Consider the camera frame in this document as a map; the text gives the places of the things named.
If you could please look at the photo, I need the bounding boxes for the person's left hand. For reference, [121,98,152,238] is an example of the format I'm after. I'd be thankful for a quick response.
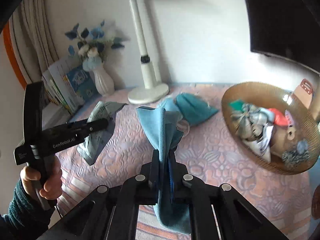
[19,155,64,201]

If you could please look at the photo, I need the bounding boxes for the golden wicker bowl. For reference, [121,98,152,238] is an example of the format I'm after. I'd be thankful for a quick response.
[221,82,319,174]

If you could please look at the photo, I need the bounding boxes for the white ribbed vase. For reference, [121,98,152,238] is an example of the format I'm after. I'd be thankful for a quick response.
[93,64,115,96]

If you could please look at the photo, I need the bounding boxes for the green wet wipes pack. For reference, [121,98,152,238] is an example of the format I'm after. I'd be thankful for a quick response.
[77,101,126,166]

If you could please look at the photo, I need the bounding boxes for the beige curtain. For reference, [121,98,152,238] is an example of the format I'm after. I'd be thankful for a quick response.
[9,0,59,83]

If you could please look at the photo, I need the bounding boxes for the checkered scrunchie with pompoms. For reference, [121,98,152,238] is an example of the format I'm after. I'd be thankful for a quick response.
[282,139,310,169]

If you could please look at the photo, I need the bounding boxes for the teal beanie hat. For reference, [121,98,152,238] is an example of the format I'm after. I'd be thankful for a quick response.
[176,93,219,126]

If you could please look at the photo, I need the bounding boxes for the pink embossed table mat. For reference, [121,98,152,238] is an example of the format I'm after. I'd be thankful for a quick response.
[55,83,313,240]

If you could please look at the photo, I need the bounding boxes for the blue artificial flowers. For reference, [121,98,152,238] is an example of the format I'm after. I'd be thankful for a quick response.
[65,20,128,72]

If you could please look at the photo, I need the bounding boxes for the white desk lamp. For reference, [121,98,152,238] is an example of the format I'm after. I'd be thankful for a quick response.
[128,0,169,105]

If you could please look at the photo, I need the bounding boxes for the plaid bow hair clip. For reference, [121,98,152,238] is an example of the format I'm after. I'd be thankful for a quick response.
[231,103,275,163]

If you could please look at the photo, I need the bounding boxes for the dark teal sleeve forearm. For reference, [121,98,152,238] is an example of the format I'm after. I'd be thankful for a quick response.
[1,180,55,239]

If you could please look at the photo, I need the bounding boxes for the stack of books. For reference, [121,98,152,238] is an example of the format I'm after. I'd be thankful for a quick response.
[41,55,99,117]

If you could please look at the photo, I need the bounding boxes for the blue cover book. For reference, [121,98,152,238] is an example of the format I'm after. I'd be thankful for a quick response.
[66,65,98,105]

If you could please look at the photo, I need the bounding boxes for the black wall television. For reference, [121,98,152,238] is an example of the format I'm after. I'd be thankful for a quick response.
[245,0,319,73]

